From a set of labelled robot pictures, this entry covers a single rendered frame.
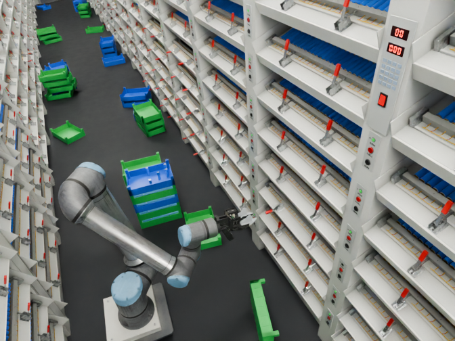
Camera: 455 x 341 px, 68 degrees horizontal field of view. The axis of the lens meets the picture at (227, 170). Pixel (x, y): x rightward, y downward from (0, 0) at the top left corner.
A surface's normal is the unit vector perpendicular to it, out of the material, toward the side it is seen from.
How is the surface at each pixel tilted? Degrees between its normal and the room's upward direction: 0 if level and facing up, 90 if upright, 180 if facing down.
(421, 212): 23
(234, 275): 0
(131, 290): 6
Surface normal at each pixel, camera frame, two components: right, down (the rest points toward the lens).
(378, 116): -0.90, 0.33
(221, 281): -0.07, -0.77
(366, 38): -0.41, -0.58
